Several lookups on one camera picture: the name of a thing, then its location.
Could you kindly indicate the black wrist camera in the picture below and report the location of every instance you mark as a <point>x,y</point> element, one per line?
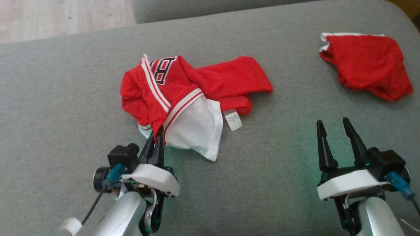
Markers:
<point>123,157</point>
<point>387,164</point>

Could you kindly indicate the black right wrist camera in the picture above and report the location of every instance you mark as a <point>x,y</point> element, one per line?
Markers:
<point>387,164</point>

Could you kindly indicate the grey sofa back cushion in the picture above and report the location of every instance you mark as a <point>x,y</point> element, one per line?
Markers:
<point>213,8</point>

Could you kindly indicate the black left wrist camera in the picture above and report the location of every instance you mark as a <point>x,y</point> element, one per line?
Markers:
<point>123,157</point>

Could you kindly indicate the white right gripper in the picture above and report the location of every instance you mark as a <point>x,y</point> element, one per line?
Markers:
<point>347,183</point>

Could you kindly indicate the red shorts with white stripes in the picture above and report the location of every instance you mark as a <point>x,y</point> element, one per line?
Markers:
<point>367,62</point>

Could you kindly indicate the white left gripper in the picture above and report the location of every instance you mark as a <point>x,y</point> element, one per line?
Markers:
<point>154,177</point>

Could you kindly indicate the grey fabric sofa seat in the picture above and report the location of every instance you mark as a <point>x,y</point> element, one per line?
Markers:
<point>49,98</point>

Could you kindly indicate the red white sports jersey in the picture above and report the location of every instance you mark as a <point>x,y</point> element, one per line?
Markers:
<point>226,78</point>

